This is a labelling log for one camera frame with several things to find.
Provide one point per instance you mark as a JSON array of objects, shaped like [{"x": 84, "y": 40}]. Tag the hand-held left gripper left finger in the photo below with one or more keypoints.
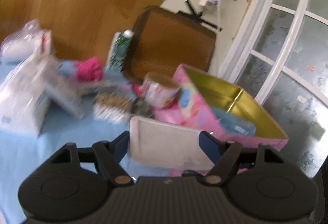
[{"x": 122, "y": 144}]

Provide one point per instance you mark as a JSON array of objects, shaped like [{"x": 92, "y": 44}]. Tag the pink tin box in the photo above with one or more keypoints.
[{"x": 197, "y": 111}]

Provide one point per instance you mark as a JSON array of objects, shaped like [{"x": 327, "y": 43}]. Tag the blue printed blanket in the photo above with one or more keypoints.
[{"x": 76, "y": 137}]

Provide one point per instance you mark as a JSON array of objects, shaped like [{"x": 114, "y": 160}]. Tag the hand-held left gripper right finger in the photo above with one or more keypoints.
[{"x": 207, "y": 144}]

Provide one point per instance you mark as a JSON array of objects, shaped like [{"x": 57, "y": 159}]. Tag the paper label food can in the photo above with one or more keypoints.
[{"x": 158, "y": 90}]

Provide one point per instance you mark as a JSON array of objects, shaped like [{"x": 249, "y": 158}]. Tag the blue soft item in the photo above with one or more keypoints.
[{"x": 235, "y": 124}]

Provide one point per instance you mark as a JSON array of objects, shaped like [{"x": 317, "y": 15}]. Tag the white blue flat package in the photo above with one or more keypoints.
[{"x": 65, "y": 90}]

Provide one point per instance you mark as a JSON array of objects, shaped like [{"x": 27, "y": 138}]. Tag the clear plastic bag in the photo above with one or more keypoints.
[{"x": 20, "y": 39}]

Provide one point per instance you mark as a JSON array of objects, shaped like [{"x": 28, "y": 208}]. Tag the white tissue pack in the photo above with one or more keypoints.
[{"x": 20, "y": 101}]

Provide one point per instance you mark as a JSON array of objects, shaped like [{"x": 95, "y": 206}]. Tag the speckled white pack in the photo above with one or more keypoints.
[{"x": 110, "y": 108}]

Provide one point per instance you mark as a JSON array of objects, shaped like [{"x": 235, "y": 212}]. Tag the green white carton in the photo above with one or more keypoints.
[{"x": 119, "y": 49}]

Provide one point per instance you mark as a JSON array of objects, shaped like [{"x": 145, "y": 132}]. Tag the magenta pink cloth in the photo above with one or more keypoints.
[{"x": 89, "y": 69}]

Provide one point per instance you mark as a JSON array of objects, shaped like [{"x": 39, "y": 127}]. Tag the white rectangular tray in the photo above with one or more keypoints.
[{"x": 164, "y": 142}]

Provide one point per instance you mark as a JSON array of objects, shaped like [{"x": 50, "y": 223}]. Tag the white window frame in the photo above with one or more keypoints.
[{"x": 284, "y": 42}]

